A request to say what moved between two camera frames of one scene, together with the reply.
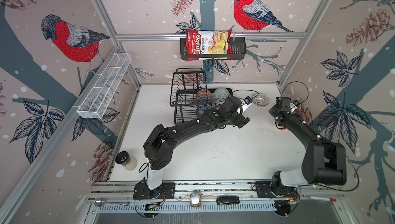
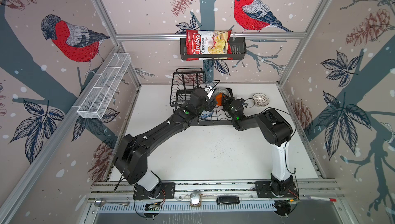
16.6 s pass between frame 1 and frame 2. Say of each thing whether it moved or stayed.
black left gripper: moved
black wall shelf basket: stayed
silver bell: stayed
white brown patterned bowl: stayed
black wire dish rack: stayed
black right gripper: moved
